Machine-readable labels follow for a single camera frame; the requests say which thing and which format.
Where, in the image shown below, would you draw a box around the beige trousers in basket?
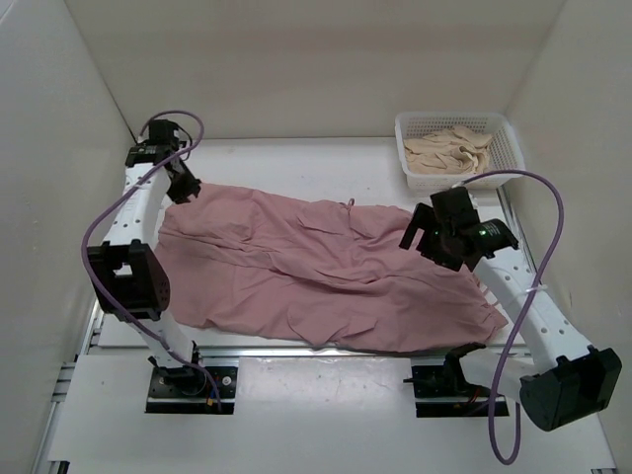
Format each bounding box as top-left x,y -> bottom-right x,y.
403,125 -> 494,175

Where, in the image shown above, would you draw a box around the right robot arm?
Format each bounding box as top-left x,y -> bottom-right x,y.
400,187 -> 622,432

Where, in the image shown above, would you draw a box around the white plastic basket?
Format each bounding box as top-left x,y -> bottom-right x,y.
395,112 -> 525,194

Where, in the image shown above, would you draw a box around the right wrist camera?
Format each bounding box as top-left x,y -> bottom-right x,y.
452,182 -> 479,208

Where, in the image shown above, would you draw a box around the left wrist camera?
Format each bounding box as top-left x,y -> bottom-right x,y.
146,118 -> 182,149

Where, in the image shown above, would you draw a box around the pink trousers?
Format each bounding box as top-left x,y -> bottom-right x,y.
155,184 -> 507,353

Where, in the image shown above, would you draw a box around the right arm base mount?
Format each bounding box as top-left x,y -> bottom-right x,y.
403,343 -> 497,419

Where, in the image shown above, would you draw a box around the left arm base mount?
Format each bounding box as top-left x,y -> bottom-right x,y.
145,356 -> 238,415

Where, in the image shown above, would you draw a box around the aluminium rail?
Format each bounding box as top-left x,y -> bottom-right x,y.
200,346 -> 449,359

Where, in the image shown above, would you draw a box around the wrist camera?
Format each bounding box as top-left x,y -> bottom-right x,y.
146,118 -> 182,149
452,182 -> 479,208

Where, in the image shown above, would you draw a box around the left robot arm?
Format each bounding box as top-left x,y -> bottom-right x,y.
81,111 -> 207,395

